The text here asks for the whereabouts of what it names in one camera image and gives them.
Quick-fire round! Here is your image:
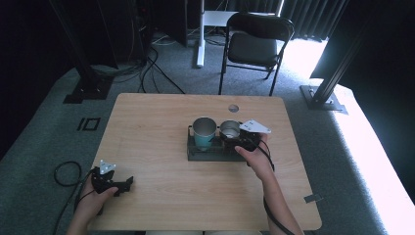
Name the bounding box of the black folding chair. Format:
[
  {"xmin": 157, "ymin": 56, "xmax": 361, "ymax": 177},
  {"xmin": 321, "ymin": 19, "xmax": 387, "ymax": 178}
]
[{"xmin": 217, "ymin": 12, "xmax": 296, "ymax": 97}]

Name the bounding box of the person's left hand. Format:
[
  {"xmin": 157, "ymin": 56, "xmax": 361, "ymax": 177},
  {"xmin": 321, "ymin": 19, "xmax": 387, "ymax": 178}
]
[{"xmin": 74, "ymin": 185, "xmax": 119, "ymax": 221}]

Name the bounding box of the dark curtain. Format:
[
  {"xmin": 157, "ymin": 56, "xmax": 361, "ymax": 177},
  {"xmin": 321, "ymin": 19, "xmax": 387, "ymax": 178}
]
[{"xmin": 280, "ymin": 0, "xmax": 347, "ymax": 42}]

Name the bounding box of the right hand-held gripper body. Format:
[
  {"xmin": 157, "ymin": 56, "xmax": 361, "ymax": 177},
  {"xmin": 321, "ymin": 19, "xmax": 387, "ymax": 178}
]
[{"xmin": 232, "ymin": 118, "xmax": 272, "ymax": 153}]

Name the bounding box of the black metal stand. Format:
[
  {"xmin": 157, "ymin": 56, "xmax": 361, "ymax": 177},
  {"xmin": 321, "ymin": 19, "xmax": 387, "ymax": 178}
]
[
  {"xmin": 299, "ymin": 13, "xmax": 373, "ymax": 116},
  {"xmin": 48, "ymin": 0, "xmax": 115, "ymax": 105}
]

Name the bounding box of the person's right hand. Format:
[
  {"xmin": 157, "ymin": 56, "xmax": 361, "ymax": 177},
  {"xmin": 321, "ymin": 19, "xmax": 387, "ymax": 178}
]
[{"xmin": 234, "ymin": 133, "xmax": 276, "ymax": 181}]

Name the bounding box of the bundle of floor cables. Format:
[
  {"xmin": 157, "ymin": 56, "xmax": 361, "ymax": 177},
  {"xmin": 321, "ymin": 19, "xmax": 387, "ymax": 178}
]
[{"xmin": 90, "ymin": 30, "xmax": 188, "ymax": 96}]

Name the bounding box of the silver metal cup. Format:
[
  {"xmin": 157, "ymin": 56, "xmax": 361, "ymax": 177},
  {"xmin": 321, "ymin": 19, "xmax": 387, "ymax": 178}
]
[{"xmin": 218, "ymin": 119, "xmax": 243, "ymax": 140}]

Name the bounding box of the black wire basket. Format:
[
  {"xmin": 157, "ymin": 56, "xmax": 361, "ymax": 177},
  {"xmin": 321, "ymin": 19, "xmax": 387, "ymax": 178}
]
[{"xmin": 186, "ymin": 124, "xmax": 254, "ymax": 163}]

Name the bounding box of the teal metal cup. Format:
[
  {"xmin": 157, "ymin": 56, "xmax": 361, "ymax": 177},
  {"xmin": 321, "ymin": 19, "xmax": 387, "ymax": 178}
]
[{"xmin": 191, "ymin": 117, "xmax": 218, "ymax": 152}]

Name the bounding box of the grey tape strip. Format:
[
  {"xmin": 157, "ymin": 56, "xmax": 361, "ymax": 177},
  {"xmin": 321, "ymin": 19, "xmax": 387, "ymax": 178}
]
[{"xmin": 303, "ymin": 193, "xmax": 324, "ymax": 205}]

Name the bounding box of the dark cabinet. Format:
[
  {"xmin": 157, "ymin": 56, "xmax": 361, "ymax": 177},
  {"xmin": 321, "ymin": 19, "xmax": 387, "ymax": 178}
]
[{"xmin": 136, "ymin": 0, "xmax": 189, "ymax": 48}]

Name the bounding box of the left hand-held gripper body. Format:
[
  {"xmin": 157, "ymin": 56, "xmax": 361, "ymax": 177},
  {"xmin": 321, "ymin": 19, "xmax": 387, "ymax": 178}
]
[{"xmin": 89, "ymin": 159, "xmax": 124, "ymax": 195}]

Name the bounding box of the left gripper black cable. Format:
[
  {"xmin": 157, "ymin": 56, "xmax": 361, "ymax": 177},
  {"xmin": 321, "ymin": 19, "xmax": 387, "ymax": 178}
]
[{"xmin": 53, "ymin": 161, "xmax": 96, "ymax": 235}]

